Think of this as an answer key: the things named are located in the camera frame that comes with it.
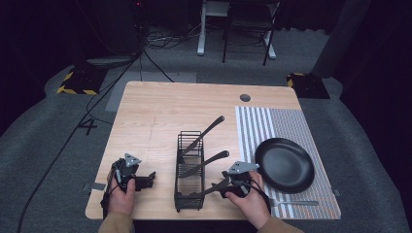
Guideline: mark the grey curtain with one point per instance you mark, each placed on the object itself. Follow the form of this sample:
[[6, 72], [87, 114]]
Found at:
[[340, 35]]

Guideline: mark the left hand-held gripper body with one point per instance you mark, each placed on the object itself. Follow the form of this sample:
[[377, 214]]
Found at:
[[122, 174]]

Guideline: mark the black table knife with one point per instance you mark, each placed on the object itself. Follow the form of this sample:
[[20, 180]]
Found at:
[[207, 161], [207, 131]]

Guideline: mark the silver fork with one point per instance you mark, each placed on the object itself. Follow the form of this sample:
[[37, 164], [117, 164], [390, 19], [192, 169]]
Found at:
[[298, 203]]

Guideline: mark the striped woven placemat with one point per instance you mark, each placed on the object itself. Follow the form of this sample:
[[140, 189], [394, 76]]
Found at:
[[288, 124]]

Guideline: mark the small grey tape piece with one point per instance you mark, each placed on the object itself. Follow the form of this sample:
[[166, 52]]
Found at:
[[336, 193]]

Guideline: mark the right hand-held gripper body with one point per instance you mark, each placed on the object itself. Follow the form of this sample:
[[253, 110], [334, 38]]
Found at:
[[240, 176]]

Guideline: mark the black frying pan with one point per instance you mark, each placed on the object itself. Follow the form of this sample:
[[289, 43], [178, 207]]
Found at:
[[284, 165]]

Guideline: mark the black metal chair frame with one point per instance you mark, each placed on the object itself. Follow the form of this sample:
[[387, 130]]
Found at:
[[249, 22]]

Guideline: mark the white desk frame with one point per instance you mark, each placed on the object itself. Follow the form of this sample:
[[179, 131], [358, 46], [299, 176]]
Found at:
[[202, 29]]

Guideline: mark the grey tape strip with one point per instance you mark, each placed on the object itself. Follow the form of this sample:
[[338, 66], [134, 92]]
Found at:
[[95, 186]]

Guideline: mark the person's left hand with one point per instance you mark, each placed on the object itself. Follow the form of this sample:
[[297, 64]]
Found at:
[[121, 200]]

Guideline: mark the black yellow striped stand base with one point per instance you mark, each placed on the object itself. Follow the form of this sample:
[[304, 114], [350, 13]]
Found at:
[[81, 82], [307, 85]]

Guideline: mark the person's right hand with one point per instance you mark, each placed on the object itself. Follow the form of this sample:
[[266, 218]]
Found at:
[[251, 205]]

